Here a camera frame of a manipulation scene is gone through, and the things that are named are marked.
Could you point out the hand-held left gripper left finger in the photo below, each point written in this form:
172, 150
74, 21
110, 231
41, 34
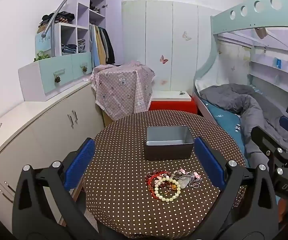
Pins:
80, 165

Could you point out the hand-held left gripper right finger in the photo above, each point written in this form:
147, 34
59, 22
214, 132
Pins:
209, 162

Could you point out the dark metal box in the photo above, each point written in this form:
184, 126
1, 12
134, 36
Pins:
169, 152

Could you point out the grey duvet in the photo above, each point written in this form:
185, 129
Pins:
254, 105

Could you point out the teal bed sheet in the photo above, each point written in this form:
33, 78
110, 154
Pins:
224, 120

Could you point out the brown polka dot tablecloth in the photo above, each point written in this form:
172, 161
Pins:
121, 180

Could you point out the white low cabinet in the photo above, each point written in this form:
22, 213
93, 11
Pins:
46, 125

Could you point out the small blue box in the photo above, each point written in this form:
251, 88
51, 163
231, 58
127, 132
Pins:
278, 62

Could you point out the red and white stool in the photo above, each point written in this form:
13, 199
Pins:
171, 105

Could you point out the pink bear print cloth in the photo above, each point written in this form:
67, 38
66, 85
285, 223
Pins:
120, 87

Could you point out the pinecone drawer knob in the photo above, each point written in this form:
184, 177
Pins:
57, 79
84, 69

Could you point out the white shelf unit teal drawers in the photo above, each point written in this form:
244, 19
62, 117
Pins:
49, 72

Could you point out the pink butterfly sticker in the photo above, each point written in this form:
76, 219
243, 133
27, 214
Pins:
163, 59

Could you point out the small green plant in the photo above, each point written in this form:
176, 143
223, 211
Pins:
41, 57

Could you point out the folded jeans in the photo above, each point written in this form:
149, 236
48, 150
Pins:
69, 49

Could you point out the hanging clothes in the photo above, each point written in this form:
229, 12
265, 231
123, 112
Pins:
101, 45

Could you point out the pale butterfly sticker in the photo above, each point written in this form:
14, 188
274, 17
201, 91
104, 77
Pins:
186, 36

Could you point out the white wardrobe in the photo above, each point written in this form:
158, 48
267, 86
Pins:
159, 30

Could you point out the dark clothes pile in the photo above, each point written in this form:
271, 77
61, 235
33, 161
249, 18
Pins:
59, 17

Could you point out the pale green bunk bed frame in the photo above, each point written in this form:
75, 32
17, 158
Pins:
249, 17

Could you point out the curved metal rail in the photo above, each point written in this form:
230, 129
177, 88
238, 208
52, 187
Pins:
59, 10

